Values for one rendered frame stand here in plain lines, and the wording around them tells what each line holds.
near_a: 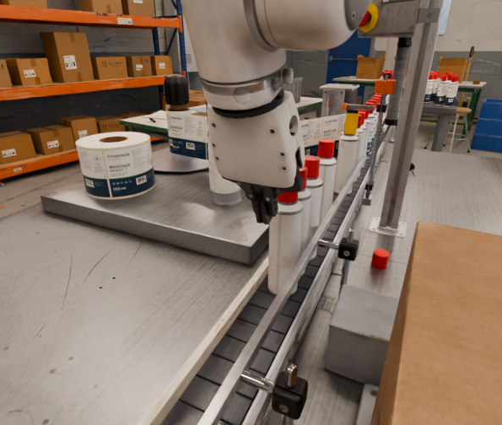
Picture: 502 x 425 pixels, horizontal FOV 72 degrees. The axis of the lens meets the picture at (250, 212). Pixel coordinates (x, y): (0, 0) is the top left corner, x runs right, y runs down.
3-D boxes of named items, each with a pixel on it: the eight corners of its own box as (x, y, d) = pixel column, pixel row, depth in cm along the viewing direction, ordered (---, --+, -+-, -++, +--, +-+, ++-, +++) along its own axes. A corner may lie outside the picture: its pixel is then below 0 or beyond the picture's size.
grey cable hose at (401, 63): (384, 122, 95) (398, 37, 86) (397, 124, 94) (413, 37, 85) (382, 125, 92) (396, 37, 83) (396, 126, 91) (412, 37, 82)
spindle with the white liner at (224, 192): (219, 191, 102) (215, 83, 89) (247, 196, 98) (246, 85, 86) (203, 202, 94) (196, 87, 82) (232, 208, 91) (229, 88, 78)
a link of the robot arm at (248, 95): (303, 49, 34) (304, 78, 36) (224, 48, 37) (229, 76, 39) (270, 87, 29) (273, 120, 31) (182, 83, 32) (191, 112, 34)
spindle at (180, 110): (180, 153, 134) (172, 73, 122) (199, 156, 131) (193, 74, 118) (165, 159, 127) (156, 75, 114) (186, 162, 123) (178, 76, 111)
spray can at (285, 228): (273, 277, 64) (277, 170, 55) (300, 284, 62) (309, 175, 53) (262, 293, 60) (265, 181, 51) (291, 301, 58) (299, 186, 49)
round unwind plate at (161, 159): (174, 147, 147) (173, 143, 147) (238, 155, 136) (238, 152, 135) (121, 167, 122) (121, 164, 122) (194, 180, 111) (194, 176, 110)
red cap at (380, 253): (387, 262, 77) (390, 250, 76) (387, 271, 74) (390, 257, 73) (371, 259, 78) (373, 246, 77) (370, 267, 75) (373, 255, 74)
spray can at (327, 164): (310, 219, 85) (317, 137, 76) (331, 223, 83) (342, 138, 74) (304, 228, 81) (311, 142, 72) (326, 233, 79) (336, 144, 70)
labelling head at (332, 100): (321, 153, 138) (327, 84, 127) (354, 156, 133) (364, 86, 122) (311, 162, 127) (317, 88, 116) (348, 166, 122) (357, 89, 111)
